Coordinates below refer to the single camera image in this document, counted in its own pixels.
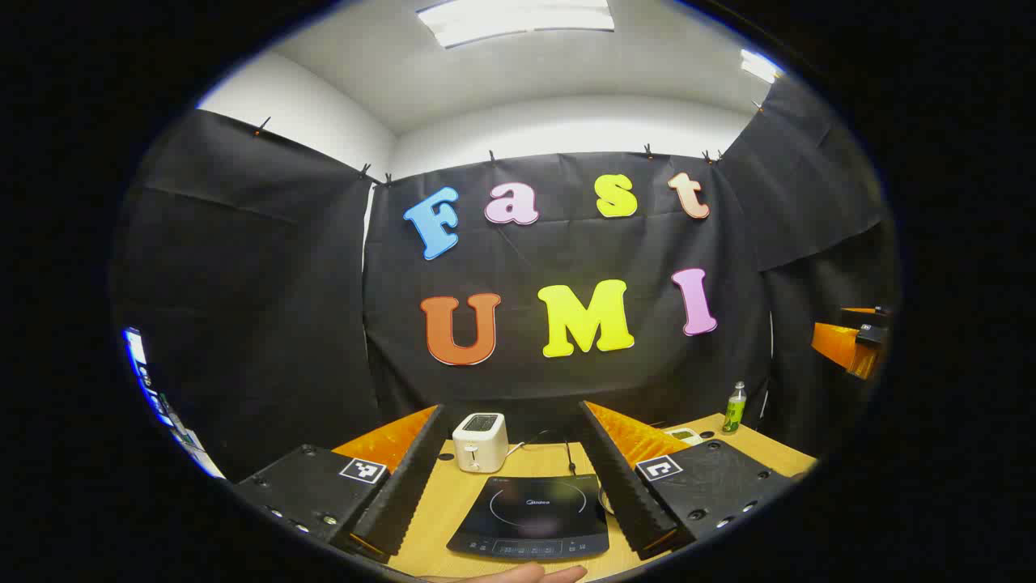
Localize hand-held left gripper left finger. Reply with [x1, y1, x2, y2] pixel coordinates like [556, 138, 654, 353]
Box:
[231, 403, 450, 564]

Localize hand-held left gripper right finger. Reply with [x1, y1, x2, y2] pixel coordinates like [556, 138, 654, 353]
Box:
[579, 400, 798, 561]

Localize black induction cooktop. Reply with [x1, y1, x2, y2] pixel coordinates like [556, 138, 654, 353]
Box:
[446, 474, 610, 562]

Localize white toaster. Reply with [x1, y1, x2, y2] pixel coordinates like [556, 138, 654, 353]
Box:
[452, 412, 509, 474]

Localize green drink bottle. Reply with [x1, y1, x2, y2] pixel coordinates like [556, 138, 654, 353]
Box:
[722, 381, 747, 436]

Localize black backdrop cloth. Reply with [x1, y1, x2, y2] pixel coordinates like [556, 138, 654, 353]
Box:
[113, 73, 899, 483]

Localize small ceiling light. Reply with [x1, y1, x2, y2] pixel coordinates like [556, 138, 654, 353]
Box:
[739, 49, 784, 84]

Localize large ceiling light panel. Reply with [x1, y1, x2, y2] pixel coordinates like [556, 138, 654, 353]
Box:
[415, 0, 616, 49]

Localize black power cable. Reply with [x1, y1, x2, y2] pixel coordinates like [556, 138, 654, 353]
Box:
[526, 429, 577, 477]

